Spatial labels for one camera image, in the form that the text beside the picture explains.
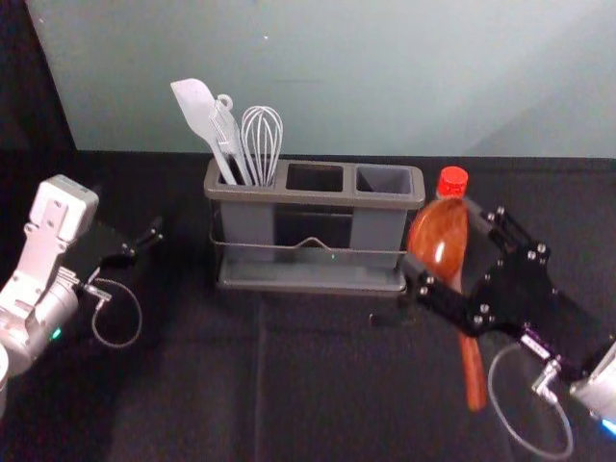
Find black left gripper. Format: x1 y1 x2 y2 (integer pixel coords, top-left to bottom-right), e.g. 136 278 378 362
62 216 166 286

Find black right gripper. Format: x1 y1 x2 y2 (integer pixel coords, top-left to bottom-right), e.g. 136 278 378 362
370 196 613 377

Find brown wooden spoon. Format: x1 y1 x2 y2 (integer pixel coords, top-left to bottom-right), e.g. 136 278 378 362
407 196 489 413

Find bottle with red cap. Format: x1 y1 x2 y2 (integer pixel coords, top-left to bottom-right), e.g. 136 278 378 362
430 166 472 207

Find grey three-compartment utensil holder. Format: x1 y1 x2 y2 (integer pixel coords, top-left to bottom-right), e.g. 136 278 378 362
203 156 427 295

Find clear plastic slotted tongs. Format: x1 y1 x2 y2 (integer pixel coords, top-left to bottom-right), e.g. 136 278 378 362
207 93 255 187

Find pale grey silicone spatula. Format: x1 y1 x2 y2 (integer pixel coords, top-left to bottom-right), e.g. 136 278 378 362
169 77 240 187

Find black table cloth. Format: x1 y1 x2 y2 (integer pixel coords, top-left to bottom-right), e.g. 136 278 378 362
0 147 616 462

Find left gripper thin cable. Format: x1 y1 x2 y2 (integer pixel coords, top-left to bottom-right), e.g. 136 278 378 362
82 275 144 350

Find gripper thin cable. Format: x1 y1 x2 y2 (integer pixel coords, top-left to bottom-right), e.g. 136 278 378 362
487 343 577 462
82 275 144 350

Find right gripper thin cable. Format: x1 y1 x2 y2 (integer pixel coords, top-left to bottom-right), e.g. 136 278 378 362
487 343 577 462

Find steel wire whisk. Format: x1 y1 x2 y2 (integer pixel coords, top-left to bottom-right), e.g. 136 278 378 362
240 105 285 189

